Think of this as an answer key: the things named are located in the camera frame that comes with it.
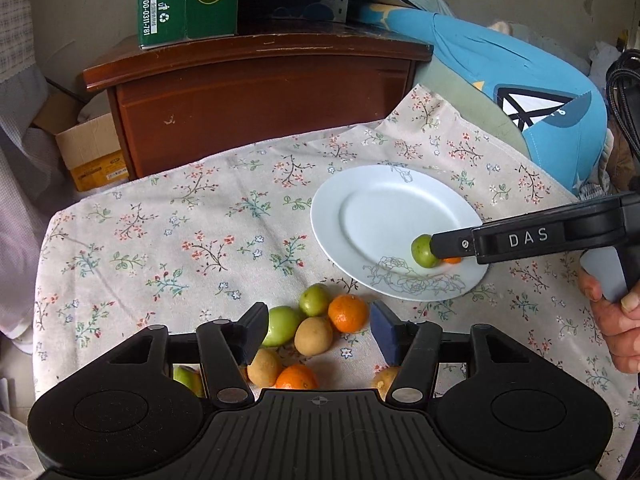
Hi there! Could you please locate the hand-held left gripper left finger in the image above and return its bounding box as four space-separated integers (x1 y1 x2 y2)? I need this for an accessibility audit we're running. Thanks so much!
95 302 270 409

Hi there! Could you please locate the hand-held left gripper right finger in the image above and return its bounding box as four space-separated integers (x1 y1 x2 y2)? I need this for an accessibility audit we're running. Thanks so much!
370 301 546 408

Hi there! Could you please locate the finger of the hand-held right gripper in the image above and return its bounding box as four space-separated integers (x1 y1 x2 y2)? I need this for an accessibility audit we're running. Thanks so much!
430 208 568 266

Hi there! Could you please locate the round green jujube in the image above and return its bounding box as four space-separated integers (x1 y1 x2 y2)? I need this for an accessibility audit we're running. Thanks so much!
411 234 442 267

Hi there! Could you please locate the brown kiwi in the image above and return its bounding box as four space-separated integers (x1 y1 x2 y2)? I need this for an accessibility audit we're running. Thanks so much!
372 366 401 401
294 316 334 356
246 348 283 388

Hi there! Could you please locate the white floral plate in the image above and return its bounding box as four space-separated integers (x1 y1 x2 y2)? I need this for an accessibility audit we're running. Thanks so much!
310 164 490 303

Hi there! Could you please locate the green jujube with brown blush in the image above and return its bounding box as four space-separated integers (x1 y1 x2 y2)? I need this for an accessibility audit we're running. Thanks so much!
172 366 205 398

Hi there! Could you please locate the person's right hand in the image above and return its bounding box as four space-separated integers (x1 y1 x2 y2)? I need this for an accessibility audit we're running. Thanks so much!
577 266 640 376

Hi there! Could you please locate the floral tablecloth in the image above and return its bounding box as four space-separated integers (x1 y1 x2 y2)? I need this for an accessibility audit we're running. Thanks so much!
32 82 640 480

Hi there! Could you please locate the grey green cushion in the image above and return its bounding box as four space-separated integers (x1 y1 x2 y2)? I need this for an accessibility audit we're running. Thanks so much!
415 25 533 158

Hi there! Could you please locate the blue plush pillow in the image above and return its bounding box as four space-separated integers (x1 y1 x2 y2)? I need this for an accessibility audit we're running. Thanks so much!
357 2 611 197

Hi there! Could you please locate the wooden nightstand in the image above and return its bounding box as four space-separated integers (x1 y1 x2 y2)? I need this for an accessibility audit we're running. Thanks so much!
82 34 435 180

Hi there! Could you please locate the brown cardboard box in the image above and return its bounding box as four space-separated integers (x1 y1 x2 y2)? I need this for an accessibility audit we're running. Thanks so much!
32 92 130 193

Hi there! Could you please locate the lilac gingham cloth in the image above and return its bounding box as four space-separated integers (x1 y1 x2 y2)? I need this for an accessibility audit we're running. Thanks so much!
0 85 76 343

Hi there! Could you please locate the clear plastic bag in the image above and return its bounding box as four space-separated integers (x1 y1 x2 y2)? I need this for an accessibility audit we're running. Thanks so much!
0 410 36 480

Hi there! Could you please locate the green cardboard box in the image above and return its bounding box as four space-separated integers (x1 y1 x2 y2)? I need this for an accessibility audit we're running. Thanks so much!
137 0 241 51

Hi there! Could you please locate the white checked cloth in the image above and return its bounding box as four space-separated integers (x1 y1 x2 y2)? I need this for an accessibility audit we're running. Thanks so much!
0 0 51 85

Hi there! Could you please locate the black cable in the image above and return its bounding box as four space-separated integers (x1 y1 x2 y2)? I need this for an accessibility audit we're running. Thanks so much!
605 50 640 161

